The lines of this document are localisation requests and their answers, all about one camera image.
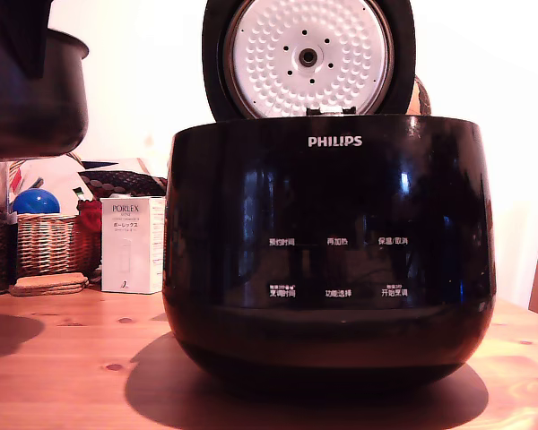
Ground dark cooking pot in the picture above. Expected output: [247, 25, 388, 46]
[0, 27, 91, 159]

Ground black Philips rice cooker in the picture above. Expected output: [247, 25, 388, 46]
[163, 114, 498, 391]

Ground blue ball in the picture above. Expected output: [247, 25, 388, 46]
[12, 188, 62, 216]

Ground dark dotted pattern cushion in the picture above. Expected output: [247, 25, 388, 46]
[77, 168, 169, 199]

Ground red knitted cloth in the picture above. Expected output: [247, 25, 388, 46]
[73, 199, 103, 271]

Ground woven wicker basket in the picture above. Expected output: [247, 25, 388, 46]
[7, 151, 100, 280]

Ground white Porlex box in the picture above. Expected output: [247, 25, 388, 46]
[100, 195, 167, 296]

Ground cork coaster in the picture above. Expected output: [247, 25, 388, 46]
[14, 273, 91, 290]
[8, 283, 85, 298]

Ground brown woven object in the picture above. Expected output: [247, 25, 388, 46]
[407, 73, 433, 117]

